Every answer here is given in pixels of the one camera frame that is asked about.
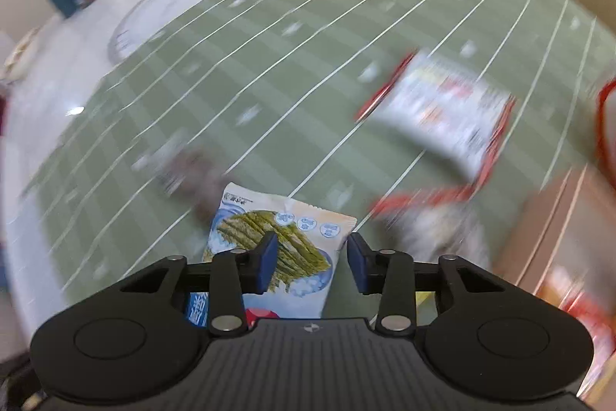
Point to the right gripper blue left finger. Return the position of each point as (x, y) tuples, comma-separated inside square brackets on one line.
[(263, 262)]

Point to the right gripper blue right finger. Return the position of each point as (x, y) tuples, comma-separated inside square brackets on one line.
[(362, 261)]

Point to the red chicken snack packet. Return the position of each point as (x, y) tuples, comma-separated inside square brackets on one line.
[(430, 223)]

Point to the white red snack packet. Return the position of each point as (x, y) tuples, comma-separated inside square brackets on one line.
[(446, 109)]

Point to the silver foil snack packet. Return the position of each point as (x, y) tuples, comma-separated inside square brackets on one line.
[(186, 172)]

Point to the pink cardboard box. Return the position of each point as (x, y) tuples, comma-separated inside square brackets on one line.
[(562, 250)]

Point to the green grid tablecloth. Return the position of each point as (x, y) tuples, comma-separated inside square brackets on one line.
[(271, 87)]

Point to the glass lazy susan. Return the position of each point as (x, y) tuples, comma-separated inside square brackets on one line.
[(141, 23)]

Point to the rabbit face snack bag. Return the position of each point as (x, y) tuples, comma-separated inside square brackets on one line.
[(605, 130)]

